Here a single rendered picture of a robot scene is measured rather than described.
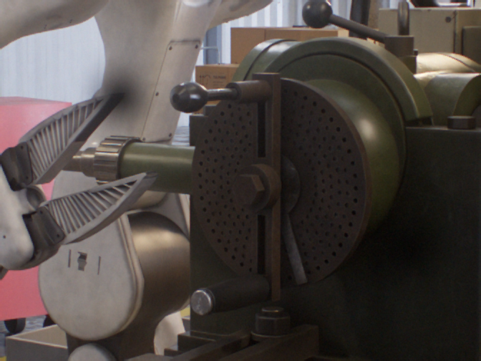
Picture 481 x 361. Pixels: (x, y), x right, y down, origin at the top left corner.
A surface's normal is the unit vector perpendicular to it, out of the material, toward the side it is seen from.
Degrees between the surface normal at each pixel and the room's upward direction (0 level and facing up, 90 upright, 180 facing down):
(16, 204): 61
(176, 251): 68
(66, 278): 90
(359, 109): 45
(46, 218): 90
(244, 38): 90
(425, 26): 90
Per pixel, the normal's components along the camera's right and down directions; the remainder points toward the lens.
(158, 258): 0.82, -0.33
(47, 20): 0.32, 0.85
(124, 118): -0.33, 0.15
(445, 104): -0.47, -0.51
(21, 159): -0.59, 0.10
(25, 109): 0.58, 0.10
